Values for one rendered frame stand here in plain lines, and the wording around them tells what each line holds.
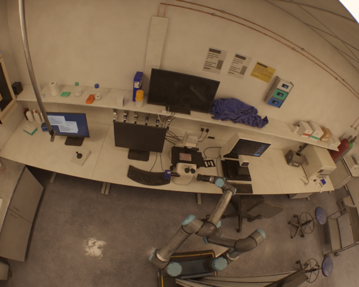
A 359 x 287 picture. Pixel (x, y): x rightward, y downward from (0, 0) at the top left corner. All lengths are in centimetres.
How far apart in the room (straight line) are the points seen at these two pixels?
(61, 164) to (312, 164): 373
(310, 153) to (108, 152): 318
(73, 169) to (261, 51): 251
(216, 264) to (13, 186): 243
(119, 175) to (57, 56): 165
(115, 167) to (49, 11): 202
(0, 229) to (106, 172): 152
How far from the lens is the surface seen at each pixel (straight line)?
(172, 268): 173
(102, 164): 201
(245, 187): 221
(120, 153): 207
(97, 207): 260
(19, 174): 239
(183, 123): 224
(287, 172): 296
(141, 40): 189
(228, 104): 204
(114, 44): 197
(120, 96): 189
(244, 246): 140
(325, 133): 342
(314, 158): 323
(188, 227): 135
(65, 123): 207
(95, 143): 222
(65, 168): 211
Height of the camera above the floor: 240
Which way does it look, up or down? 47 degrees down
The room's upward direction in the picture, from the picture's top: 18 degrees clockwise
